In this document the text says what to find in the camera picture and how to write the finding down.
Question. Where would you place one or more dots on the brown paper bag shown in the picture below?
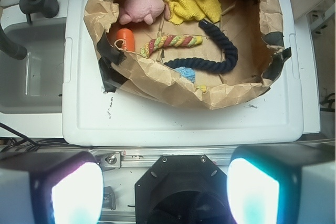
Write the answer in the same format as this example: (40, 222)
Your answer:
(241, 56)

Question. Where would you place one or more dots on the light blue fuzzy toy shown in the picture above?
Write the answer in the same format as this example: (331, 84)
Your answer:
(187, 72)

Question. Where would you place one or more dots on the multicolour twisted rope toy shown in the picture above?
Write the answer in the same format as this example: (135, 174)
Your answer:
(170, 41)

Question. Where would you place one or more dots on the small yellow toy piece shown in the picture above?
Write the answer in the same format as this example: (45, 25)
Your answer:
(203, 88)

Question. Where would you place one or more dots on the pink plush pig toy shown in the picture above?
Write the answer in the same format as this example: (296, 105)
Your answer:
(136, 11)

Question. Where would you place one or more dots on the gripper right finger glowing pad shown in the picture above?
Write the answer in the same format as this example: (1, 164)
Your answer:
(282, 183)

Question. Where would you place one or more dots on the yellow knitted cloth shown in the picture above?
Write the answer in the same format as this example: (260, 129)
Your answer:
(179, 11)

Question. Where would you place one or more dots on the white plastic bin lid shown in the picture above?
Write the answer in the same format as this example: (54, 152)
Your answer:
(91, 116)

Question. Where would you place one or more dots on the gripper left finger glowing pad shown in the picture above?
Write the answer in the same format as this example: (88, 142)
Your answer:
(50, 187)

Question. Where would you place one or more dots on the black faucet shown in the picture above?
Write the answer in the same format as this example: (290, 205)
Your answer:
(48, 8)

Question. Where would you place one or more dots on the orange plastic carrot toy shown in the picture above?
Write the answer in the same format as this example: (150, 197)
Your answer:
(125, 39)

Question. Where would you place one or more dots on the grey sink basin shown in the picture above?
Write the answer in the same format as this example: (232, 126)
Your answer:
(34, 85)

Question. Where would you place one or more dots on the black octagonal mount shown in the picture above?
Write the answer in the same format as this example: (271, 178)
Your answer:
(182, 189)

